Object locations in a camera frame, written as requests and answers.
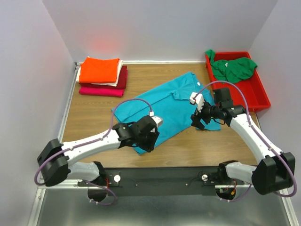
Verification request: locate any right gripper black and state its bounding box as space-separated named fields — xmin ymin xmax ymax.
xmin=190 ymin=99 xmax=221 ymax=130

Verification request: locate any teal blue t shirt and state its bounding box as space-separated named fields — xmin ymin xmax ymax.
xmin=111 ymin=72 xmax=222 ymax=155

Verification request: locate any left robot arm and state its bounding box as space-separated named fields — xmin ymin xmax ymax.
xmin=36 ymin=115 xmax=163 ymax=187

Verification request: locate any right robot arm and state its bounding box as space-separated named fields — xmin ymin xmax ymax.
xmin=190 ymin=88 xmax=296 ymax=195

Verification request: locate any green t shirt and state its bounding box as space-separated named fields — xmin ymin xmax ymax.
xmin=205 ymin=49 xmax=257 ymax=84

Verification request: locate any folded dark red t shirt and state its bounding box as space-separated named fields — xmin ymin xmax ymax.
xmin=79 ymin=65 xmax=128 ymax=89

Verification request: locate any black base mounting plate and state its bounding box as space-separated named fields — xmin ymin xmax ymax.
xmin=77 ymin=167 xmax=245 ymax=197

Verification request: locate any folded white t shirt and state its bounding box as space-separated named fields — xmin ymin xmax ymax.
xmin=76 ymin=56 xmax=123 ymax=88

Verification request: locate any folded orange t shirt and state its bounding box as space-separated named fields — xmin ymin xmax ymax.
xmin=79 ymin=56 xmax=120 ymax=84

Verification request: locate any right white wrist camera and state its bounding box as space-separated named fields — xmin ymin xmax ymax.
xmin=190 ymin=92 xmax=205 ymax=113

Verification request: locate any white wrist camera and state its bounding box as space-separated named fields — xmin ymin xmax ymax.
xmin=190 ymin=92 xmax=205 ymax=113
xmin=148 ymin=115 xmax=163 ymax=128

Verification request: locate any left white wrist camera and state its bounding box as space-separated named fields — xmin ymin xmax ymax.
xmin=148 ymin=115 xmax=163 ymax=128

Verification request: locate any aluminium frame rail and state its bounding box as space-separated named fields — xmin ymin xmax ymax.
xmin=28 ymin=187 xmax=298 ymax=226

